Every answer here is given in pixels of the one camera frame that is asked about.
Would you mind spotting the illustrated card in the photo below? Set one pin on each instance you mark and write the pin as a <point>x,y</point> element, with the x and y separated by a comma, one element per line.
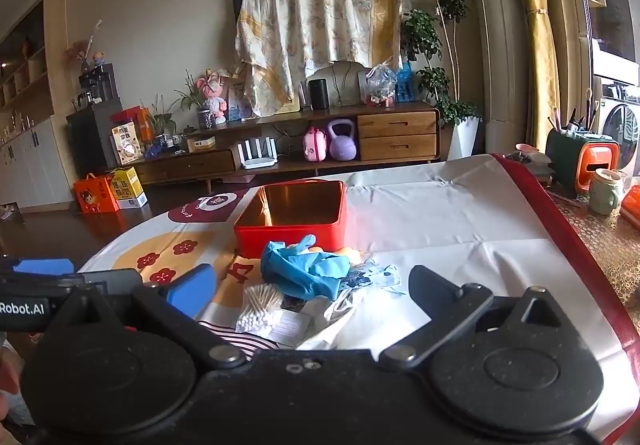
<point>240,102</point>

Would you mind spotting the bag of cotton swabs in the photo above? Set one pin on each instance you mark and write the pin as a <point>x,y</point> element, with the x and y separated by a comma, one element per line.
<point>257,312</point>

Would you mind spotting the pale green mug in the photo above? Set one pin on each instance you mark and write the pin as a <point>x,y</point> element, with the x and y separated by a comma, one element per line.
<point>602,195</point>

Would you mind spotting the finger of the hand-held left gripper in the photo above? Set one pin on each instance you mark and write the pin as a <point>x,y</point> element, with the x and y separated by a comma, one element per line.
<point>110,277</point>
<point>42,266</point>

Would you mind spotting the white paper packet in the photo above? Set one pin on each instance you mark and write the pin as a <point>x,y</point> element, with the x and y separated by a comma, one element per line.
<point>292,325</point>

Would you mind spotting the black drinks machine stand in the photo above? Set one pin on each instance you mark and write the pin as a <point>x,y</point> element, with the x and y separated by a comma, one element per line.
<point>95,135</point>

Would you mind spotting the striped cloth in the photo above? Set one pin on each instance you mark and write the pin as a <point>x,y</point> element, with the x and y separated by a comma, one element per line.
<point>235,342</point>

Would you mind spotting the clear plastic bag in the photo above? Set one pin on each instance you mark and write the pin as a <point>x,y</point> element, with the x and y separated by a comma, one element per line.
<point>379,85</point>

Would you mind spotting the red tin box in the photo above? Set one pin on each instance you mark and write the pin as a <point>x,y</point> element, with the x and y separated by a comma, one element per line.
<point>290,235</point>

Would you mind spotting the yellow carton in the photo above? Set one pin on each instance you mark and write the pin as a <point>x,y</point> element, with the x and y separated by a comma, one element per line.
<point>127,190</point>

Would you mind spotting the red and white printed tablecloth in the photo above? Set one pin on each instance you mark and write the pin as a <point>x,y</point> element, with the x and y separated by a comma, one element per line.
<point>475,225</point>

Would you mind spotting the orange gift bag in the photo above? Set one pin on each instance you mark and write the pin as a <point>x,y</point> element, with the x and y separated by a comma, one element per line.
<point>140,120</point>

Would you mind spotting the yellow curtain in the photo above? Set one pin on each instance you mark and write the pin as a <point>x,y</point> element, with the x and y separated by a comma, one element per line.
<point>542,50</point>

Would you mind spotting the small cream box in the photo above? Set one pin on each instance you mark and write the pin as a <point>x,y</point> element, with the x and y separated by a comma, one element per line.
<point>201,143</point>

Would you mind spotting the purple kettlebell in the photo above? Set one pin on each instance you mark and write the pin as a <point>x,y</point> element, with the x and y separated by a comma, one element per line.
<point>342,145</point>

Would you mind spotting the white router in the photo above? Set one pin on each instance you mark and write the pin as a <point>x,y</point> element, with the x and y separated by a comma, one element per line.
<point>259,155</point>

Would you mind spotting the wooden wall shelving unit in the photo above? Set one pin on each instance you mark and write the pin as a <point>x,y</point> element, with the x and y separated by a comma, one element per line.
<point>27,100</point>

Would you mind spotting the wooden tv cabinet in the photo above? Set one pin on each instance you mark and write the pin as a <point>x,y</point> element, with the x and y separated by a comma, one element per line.
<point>395,135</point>

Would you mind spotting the potted tree in white planter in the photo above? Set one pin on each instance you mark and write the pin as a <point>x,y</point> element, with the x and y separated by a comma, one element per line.
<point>435,25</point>

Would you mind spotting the green and orange organizer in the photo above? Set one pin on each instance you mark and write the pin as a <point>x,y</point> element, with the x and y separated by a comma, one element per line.
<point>575,165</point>

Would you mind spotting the washing machine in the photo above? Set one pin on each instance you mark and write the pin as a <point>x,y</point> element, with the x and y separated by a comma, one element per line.
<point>620,120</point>

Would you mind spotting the blue floral cloth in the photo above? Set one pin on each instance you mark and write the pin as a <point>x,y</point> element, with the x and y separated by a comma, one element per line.
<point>372,277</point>

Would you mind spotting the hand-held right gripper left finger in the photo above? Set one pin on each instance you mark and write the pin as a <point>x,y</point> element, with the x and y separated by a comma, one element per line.
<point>190,292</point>

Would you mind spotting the orange cloth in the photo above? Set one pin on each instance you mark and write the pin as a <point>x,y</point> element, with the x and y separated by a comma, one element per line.
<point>345,252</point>

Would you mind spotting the beige tower air conditioner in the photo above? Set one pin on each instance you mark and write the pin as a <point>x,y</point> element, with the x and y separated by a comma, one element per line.
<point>500,50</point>

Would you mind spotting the white fan-shaped ornament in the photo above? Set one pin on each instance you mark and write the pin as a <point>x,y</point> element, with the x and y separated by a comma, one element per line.
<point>342,80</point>

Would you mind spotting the blue packet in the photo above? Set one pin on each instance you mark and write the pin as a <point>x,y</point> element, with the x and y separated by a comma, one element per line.
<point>406,87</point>

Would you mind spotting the pink plush doll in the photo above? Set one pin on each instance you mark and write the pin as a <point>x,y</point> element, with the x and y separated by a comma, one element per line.
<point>212,95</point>

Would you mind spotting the black speaker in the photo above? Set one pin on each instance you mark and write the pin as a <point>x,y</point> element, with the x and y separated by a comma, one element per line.
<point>318,95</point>

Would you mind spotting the person's left hand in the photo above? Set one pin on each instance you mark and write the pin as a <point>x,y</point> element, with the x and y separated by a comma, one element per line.
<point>9,382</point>

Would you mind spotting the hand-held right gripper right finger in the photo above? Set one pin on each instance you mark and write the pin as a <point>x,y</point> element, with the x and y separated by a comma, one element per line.
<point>430,290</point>

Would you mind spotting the yellow printed box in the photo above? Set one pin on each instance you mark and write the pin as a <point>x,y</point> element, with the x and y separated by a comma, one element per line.
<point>125,145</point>

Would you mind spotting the small potted orchid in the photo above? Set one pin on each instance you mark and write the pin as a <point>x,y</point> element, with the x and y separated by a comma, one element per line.
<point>160,120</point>

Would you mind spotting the white glove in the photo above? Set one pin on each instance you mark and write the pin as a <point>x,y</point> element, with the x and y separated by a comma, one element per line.
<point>340,320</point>

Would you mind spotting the floral cloth cover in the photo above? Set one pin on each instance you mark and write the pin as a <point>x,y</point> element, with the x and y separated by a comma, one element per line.
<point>315,25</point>

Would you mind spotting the blue nitrile glove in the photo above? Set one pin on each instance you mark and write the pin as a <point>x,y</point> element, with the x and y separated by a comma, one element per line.
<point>305,272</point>

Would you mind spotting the orange gift box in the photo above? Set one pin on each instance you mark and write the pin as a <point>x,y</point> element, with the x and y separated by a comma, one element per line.
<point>95,197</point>

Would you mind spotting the pink toy suitcase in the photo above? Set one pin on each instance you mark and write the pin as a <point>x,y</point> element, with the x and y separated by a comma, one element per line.
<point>315,145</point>

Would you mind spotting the tall potted orchid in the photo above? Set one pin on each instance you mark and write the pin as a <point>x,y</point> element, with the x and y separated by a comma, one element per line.
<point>195,100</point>

